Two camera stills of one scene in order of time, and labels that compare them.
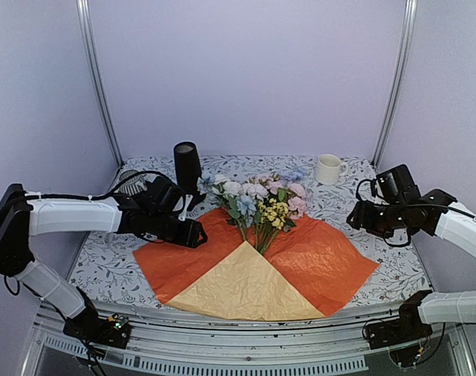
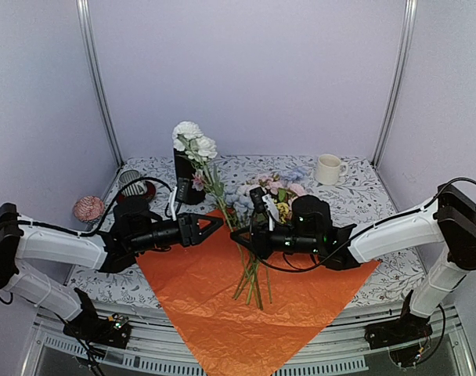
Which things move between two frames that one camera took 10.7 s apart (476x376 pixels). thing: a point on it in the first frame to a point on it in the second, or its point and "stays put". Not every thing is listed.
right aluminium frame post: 410,21 stays put
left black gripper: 185,240 to 189,230
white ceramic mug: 329,168 stays put
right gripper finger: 357,218 to 244,238
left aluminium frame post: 84,21 stays put
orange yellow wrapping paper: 301,273 stays put
